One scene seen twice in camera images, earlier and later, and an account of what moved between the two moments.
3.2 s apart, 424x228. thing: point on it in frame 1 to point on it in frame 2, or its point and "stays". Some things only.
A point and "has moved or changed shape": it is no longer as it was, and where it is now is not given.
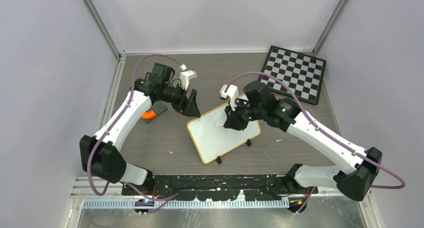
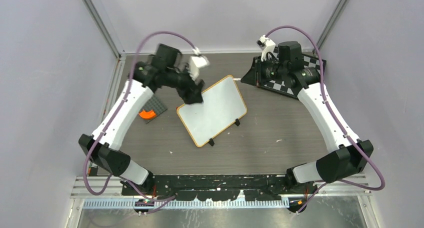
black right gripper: x=233 y=120 to x=254 y=75
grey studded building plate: x=159 y=108 stays
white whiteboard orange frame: x=212 y=139 has moved or changed shape
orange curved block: x=148 y=115 stays
